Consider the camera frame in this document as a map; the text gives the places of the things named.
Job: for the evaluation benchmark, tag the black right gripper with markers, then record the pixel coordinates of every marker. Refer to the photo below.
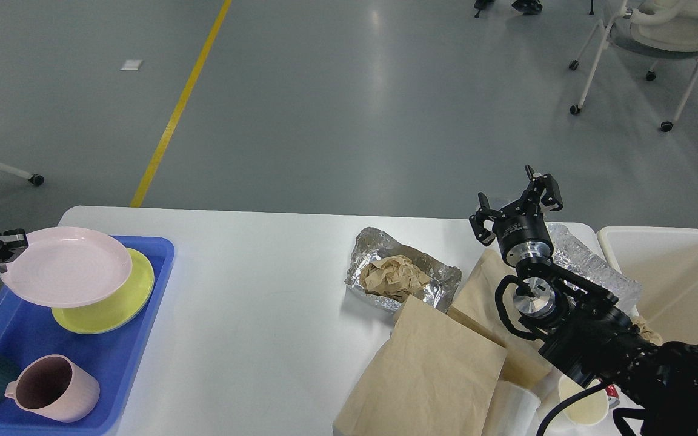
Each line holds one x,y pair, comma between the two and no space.
520,231

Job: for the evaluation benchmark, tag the pink plate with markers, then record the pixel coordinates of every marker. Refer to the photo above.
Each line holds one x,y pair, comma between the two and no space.
68,267

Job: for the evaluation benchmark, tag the pink mug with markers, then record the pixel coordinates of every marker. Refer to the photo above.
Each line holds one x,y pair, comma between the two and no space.
55,388

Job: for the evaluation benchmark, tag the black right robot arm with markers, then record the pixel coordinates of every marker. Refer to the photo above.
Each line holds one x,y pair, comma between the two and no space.
584,333

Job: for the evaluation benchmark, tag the clear plastic bottle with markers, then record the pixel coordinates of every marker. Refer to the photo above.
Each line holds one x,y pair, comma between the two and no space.
573,255

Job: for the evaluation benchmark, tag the white chair leg left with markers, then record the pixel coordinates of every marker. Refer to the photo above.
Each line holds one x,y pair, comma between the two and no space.
33,178

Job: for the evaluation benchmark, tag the blue plastic tray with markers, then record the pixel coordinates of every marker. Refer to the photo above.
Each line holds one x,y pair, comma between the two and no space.
28,332

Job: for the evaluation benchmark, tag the rear brown paper bag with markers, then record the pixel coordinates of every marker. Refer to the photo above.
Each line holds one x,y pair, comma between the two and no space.
475,308

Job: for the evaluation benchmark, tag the brown paper bag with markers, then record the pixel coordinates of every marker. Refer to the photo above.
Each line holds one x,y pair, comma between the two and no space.
433,376
475,308

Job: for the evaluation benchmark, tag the yellow plate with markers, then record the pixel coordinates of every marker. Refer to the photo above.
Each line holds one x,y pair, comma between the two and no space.
116,310

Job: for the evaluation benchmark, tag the crumpled brown paper ball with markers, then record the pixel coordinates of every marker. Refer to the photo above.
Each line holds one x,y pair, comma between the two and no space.
395,277

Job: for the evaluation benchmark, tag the crumpled aluminium foil tray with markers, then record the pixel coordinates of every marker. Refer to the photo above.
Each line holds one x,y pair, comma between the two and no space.
372,245

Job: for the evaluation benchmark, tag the white plastic bin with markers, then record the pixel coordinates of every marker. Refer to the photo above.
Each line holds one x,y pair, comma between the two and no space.
665,261

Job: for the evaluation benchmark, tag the front brown paper bag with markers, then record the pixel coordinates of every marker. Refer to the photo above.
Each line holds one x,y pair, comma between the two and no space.
433,376

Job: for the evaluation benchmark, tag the red can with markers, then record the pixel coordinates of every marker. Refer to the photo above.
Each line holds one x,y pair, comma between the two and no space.
612,396

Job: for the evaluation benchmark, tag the white paper cup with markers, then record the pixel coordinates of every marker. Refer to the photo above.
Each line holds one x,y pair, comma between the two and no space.
587,412

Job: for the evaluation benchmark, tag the white office chair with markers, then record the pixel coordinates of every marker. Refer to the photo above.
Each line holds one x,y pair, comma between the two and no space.
660,30

